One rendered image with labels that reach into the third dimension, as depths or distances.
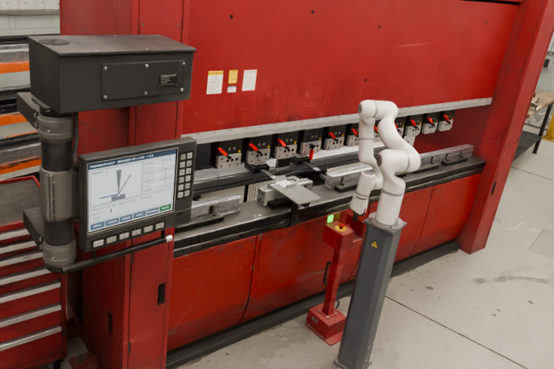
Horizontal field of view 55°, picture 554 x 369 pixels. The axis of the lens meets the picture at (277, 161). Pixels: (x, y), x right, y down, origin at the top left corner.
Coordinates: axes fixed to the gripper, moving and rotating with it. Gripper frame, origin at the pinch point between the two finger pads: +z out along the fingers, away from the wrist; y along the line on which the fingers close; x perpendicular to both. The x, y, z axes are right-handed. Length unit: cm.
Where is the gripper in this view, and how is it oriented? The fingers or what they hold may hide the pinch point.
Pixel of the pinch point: (355, 217)
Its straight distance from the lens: 335.1
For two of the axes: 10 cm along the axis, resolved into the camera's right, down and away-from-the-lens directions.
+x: 7.6, -1.5, 6.3
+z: -1.8, 8.9, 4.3
